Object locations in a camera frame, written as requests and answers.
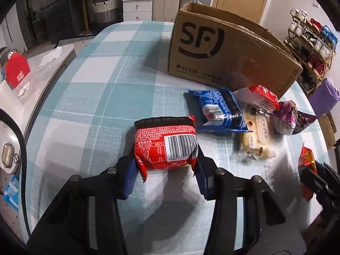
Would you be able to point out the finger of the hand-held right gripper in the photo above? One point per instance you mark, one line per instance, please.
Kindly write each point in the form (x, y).
(328, 176)
(309, 176)

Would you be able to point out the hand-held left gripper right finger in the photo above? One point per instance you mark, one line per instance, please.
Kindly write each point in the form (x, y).
(204, 184)

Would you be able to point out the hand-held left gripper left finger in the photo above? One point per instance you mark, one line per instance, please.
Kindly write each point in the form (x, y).
(130, 178)

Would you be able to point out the red and yellow snack packet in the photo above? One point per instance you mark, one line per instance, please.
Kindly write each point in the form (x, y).
(308, 156)

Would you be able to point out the red barcode snack packet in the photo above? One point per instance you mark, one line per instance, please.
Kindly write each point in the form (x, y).
(159, 143)

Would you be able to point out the purple cartoon candy packet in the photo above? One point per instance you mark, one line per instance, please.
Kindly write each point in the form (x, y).
(284, 118)

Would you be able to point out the clear bread packet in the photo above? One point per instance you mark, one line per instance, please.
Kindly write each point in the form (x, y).
(257, 135)

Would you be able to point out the blue cookie packet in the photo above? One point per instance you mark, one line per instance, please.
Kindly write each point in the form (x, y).
(220, 111)

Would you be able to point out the white and red snack packet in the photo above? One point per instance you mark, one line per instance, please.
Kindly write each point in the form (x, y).
(261, 97)

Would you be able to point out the brown cardboard box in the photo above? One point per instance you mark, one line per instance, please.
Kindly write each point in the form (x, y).
(233, 50)

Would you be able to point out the purple bag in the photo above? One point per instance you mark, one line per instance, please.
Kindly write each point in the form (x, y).
(325, 97)

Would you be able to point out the bamboo shoe rack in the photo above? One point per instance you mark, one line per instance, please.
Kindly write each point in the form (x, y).
(329, 61)

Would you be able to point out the blue and white packets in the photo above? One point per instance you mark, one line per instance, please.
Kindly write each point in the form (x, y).
(12, 195)

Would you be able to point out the earbud case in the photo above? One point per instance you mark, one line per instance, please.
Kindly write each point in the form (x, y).
(9, 155)

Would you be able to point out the wooden shoe rack with shoes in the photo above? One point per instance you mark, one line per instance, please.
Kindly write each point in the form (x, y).
(313, 45)

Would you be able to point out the white side table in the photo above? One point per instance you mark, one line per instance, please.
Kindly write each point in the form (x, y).
(39, 79)

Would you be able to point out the white tissue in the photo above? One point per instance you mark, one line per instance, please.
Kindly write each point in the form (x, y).
(50, 57)

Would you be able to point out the striped rug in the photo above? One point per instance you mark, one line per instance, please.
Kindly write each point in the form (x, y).
(75, 40)

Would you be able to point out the woven laundry basket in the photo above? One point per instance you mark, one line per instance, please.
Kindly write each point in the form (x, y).
(104, 9)

